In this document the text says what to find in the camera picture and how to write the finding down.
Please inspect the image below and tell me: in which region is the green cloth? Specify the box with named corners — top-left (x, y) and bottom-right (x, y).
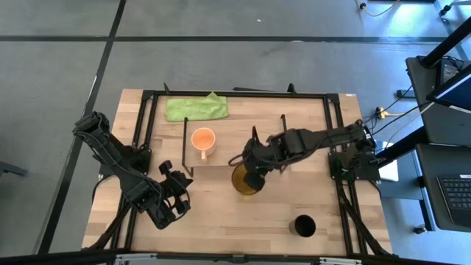
top-left (165, 91), bottom-right (230, 123)

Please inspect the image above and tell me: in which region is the black aluminium table frame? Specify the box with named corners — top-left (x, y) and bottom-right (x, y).
top-left (84, 82), bottom-right (393, 258)

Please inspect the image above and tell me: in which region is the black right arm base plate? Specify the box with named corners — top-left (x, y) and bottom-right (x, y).
top-left (327, 149), bottom-right (382, 183)

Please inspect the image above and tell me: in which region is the small peach orange mug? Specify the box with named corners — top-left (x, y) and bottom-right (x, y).
top-left (190, 127), bottom-right (218, 162)

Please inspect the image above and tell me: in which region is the tilted dark monitor screen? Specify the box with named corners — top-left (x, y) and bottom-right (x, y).
top-left (426, 71), bottom-right (471, 112)

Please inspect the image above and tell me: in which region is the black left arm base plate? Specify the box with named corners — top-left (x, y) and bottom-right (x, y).
top-left (98, 145), bottom-right (152, 177)

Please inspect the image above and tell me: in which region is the black laptop keyboard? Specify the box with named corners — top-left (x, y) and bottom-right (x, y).
top-left (436, 172), bottom-right (471, 227)

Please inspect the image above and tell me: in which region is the dark desk with laptop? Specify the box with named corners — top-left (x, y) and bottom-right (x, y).
top-left (414, 142), bottom-right (471, 233)

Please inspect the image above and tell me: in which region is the black diagonal pole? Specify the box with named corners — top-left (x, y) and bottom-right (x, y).
top-left (419, 17), bottom-right (471, 69)

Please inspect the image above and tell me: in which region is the yellow mug with dark rim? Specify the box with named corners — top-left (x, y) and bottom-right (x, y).
top-left (230, 163), bottom-right (266, 199)

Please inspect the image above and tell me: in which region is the dark desk with monitor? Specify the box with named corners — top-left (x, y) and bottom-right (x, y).
top-left (405, 54), bottom-right (471, 138)

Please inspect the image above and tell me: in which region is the black bar with silver brackets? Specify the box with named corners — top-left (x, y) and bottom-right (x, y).
top-left (0, 249), bottom-right (471, 265)

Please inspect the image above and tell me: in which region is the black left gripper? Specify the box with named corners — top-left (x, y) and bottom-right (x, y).
top-left (146, 159), bottom-right (194, 230)

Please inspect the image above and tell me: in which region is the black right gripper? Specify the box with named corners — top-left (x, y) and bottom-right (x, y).
top-left (241, 130), bottom-right (303, 193)

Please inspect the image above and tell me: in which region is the black cup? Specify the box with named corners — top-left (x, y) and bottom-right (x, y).
top-left (288, 214), bottom-right (317, 239)

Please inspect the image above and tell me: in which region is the yellow floor cable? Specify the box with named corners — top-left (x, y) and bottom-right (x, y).
top-left (354, 0), bottom-right (401, 18)

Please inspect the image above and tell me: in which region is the grey furniture foot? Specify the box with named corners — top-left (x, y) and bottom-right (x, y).
top-left (0, 160), bottom-right (29, 177)

